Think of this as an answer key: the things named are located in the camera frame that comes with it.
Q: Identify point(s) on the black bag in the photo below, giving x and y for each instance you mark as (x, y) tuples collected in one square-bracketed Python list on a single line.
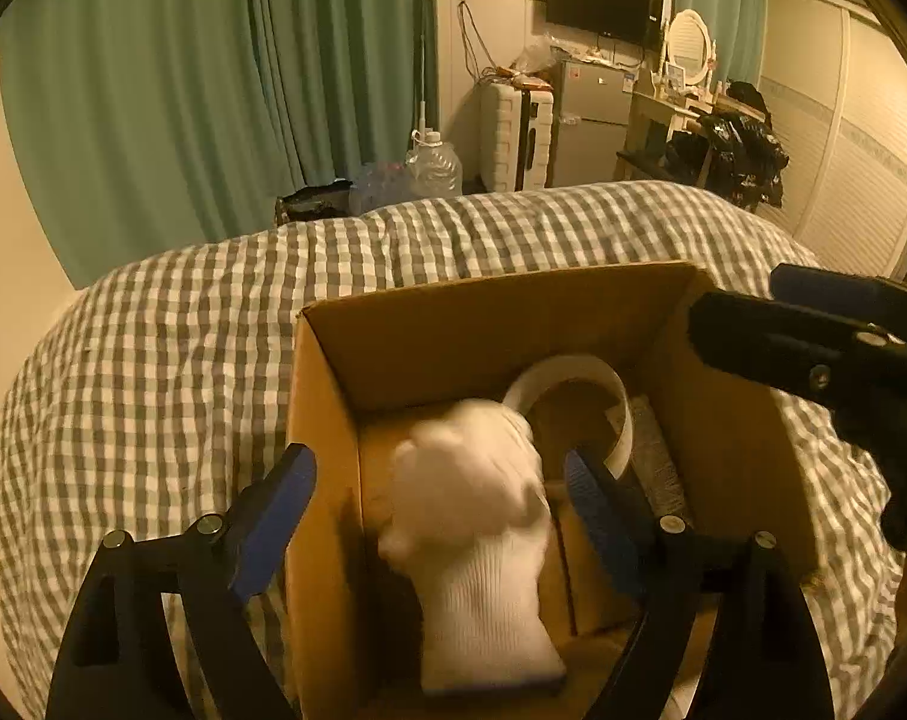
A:
[(311, 202)]

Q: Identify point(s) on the grey white checkered blanket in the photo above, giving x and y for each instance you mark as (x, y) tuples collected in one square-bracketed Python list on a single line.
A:
[(161, 360)]

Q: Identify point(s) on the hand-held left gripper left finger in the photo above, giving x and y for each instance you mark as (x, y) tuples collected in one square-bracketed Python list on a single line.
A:
[(272, 529)]

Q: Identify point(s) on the white sliding wardrobe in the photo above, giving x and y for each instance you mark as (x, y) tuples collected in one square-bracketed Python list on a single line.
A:
[(851, 135)]

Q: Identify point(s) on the large clear water bottle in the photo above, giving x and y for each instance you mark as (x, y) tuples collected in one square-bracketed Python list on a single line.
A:
[(432, 169)]

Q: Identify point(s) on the small silver fridge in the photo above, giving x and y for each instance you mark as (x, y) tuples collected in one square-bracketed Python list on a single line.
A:
[(592, 124)]

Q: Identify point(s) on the white ribbed suitcase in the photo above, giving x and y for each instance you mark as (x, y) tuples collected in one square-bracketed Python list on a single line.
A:
[(510, 135)]

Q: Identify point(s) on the pile of black clothes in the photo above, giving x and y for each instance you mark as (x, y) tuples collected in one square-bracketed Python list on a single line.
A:
[(738, 146)]

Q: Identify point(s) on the brown cardboard box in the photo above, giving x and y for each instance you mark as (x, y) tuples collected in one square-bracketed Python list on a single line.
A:
[(438, 330)]

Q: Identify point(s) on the clear plastic bag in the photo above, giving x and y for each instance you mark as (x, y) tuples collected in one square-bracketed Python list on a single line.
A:
[(378, 187)]

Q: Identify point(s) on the wide green curtain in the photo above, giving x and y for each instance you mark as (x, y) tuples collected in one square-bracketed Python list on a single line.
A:
[(161, 82)]

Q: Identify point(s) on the white oval vanity mirror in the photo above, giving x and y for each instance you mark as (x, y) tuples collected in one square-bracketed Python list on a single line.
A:
[(686, 45)]

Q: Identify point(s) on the white tape roll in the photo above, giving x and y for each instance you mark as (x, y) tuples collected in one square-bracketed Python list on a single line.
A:
[(618, 409)]

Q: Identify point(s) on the white dressing table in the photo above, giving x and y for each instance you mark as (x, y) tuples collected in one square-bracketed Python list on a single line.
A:
[(652, 116)]

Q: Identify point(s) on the white sock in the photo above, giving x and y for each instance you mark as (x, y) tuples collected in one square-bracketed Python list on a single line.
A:
[(472, 532)]

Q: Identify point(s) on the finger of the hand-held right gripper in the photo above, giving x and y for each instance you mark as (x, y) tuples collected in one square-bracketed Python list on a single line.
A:
[(753, 349), (806, 279)]

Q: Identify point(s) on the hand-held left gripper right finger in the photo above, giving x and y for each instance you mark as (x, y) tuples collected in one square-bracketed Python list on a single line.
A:
[(600, 521)]

